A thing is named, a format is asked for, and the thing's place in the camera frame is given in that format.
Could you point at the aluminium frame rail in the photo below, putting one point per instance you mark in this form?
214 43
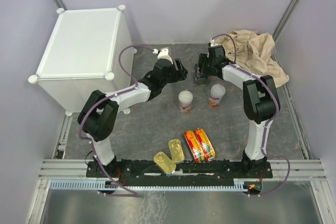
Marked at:
277 170

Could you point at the light blue cable duct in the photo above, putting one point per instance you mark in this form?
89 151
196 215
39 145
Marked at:
104 185

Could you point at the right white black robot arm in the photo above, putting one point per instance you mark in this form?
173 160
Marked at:
260 101

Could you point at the gold tin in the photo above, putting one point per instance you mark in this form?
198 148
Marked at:
177 154
164 163

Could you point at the red yellow flat tin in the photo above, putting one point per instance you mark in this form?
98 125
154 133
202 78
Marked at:
194 146

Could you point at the gold tin upper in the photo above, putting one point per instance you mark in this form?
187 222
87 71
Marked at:
177 154

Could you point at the red green flat tin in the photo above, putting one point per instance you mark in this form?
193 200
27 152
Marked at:
205 144

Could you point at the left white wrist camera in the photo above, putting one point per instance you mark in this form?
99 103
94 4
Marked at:
163 53

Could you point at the red white tall can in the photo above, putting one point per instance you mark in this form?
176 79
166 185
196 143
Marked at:
185 99

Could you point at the beige crumpled cloth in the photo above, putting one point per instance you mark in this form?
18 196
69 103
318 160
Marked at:
252 52

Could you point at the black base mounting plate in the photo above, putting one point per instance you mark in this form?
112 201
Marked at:
223 168

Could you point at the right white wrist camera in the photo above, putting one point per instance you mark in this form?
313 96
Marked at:
212 43

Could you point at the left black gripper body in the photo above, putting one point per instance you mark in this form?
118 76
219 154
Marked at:
172 77

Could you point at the gold tin lower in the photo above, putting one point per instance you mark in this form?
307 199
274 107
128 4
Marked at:
164 163

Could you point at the orange label white-lid can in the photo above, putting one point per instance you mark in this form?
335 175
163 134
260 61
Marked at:
216 94

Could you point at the dark blue food can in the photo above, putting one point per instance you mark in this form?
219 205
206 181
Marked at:
200 78

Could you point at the white plastic cube cabinet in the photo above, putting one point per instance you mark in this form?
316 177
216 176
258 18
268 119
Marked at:
89 49

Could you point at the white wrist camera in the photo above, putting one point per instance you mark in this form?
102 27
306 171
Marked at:
163 53
212 43

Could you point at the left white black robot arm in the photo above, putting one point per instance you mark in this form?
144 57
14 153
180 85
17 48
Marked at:
98 116

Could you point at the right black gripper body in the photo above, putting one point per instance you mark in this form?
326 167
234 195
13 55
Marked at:
203 59

